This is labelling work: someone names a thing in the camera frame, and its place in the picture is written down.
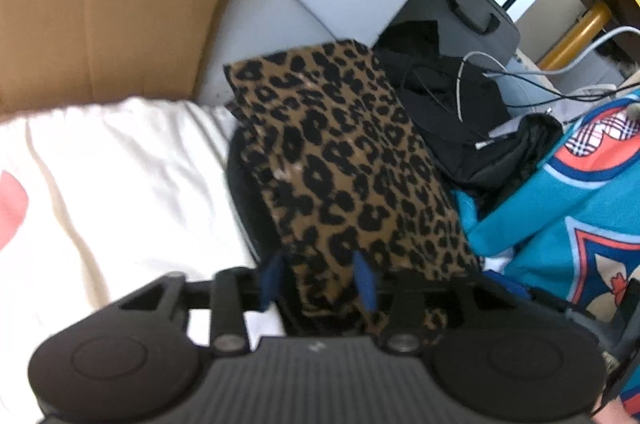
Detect teal printed cloth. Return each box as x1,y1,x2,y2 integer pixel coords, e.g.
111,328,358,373
452,91,640,416

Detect brown cardboard box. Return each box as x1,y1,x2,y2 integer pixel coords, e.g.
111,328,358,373
0,0,264,117

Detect grey case with handle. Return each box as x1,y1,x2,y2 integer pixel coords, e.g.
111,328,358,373
375,0,522,70

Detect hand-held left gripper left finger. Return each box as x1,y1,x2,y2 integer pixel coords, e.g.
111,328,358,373
120,253,286,353

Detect yellow table base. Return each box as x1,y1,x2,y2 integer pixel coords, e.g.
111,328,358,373
537,0,614,70

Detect black thin cable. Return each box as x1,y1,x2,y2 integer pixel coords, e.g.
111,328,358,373
404,62,640,145

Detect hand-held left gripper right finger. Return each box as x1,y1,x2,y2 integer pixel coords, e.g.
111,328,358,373
350,252,507,353

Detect white cable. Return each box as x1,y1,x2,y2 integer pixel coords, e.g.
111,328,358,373
456,50,567,151

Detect thick grey cable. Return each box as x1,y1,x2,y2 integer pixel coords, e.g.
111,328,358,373
487,26,640,77

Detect leopard print skirt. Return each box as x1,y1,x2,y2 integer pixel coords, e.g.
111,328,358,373
222,40,482,350

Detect white printed blanket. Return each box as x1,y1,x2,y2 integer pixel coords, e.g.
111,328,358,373
0,96,289,424

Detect black cloth pile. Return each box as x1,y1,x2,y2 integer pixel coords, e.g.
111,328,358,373
372,20,564,201

